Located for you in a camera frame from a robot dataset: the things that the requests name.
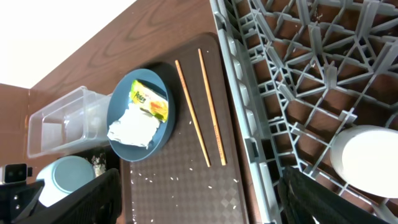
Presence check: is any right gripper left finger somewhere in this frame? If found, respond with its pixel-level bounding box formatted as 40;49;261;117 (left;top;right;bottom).
21;168;122;224

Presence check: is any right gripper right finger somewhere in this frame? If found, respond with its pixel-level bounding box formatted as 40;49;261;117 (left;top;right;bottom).
277;167;387;224

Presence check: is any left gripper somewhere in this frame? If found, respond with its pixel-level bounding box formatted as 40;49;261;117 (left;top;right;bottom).
1;180;45;224

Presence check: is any light blue bowl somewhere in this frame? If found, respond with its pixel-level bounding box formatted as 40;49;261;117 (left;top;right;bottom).
36;156;96;207

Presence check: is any white cup pink inside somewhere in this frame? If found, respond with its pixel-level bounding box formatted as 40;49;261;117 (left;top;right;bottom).
330;125;397;198

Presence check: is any white napkin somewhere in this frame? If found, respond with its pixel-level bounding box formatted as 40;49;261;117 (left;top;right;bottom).
107;103;160;149

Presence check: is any yellow snack wrapper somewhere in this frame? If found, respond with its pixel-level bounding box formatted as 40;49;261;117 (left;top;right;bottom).
129;80;169;123

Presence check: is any grey dishwasher rack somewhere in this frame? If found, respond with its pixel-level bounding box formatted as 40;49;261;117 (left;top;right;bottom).
211;0;397;223

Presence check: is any pile of rice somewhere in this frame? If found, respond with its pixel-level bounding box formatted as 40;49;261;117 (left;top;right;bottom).
86;152;106;177

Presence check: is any black rectangular tray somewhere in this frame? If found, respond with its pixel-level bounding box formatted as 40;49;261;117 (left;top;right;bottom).
73;146;120;177

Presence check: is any clear plastic bin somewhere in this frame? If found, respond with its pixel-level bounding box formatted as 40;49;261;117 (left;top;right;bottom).
27;86;111;158

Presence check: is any right wooden chopstick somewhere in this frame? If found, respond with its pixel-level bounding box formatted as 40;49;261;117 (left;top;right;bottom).
198;49;227;166

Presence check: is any wooden chopstick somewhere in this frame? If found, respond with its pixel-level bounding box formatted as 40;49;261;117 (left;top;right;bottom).
175;60;211;167
198;49;227;166

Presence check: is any brown serving tray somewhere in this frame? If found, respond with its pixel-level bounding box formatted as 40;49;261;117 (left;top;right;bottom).
123;33;248;223

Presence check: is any blue plate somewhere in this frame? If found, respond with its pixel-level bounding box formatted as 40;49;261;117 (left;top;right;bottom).
106;68;176;162

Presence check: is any left wooden chopstick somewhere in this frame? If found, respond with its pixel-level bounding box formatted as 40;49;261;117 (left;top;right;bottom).
175;60;211;167

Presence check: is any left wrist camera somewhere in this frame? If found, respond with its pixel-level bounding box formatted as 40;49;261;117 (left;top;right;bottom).
1;163;33;185

